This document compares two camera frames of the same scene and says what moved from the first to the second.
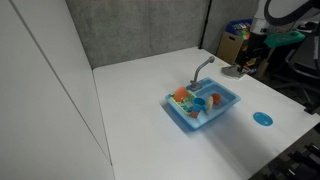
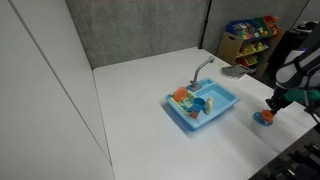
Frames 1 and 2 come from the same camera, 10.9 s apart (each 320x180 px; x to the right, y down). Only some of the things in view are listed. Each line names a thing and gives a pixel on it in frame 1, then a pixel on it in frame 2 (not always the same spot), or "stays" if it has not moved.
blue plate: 263,118 stays
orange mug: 216,98 -> 267,115
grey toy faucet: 193,83 stays
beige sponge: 210,105 stays
